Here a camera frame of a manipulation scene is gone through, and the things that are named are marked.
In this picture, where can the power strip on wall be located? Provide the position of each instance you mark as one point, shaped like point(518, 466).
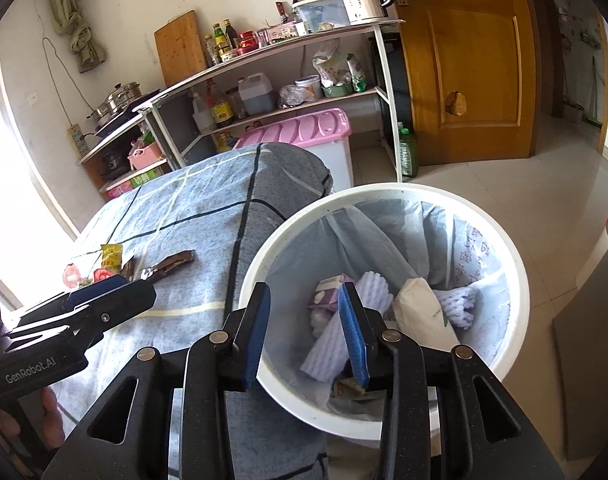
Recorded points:
point(78, 141)

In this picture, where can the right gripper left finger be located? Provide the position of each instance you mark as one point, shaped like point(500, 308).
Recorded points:
point(125, 434)

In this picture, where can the wooden cutting board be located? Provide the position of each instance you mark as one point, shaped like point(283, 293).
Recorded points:
point(179, 48)

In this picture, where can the clear plastic storage bin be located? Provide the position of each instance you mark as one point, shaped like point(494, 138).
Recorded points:
point(320, 15)

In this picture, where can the steel pot with lid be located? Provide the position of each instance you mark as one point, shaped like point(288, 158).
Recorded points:
point(121, 96)

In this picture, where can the white jerry can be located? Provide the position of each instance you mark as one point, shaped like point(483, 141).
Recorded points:
point(257, 95)

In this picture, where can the white metal shelf rack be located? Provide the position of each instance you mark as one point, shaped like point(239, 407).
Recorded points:
point(322, 82)

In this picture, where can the wooden door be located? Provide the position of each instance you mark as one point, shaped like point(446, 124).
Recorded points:
point(472, 75)

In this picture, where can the blue checked tablecloth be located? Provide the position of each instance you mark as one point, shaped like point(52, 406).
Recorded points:
point(222, 209)

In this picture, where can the yellow snack packet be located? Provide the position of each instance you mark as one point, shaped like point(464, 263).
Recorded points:
point(111, 257)

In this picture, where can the beige paper bag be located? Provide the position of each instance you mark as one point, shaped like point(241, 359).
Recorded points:
point(419, 316)

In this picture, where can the purple milk carton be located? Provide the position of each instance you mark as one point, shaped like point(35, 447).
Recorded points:
point(326, 292)

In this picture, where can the person's left hand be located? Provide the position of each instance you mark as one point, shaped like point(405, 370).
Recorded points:
point(51, 422)

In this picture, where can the pink plastic basket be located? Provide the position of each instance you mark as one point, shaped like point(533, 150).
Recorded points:
point(142, 156)

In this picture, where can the brown chocolate bar wrapper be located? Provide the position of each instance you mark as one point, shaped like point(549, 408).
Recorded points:
point(167, 266)

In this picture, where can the green glass bottle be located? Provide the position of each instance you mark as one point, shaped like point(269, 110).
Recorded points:
point(408, 152)

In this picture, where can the red lid plastic cup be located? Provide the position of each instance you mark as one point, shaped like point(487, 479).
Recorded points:
point(71, 276)

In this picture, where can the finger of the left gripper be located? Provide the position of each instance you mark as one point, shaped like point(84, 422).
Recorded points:
point(100, 314)
point(69, 301)

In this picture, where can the red round foil lid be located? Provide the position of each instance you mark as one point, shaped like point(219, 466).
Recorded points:
point(102, 274)

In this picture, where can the white foam fruit net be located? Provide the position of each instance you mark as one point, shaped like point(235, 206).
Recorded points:
point(457, 305)

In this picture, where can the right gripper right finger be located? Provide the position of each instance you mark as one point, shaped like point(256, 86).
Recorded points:
point(446, 414)

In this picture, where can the soy sauce bottle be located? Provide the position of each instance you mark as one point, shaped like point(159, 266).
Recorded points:
point(219, 105)

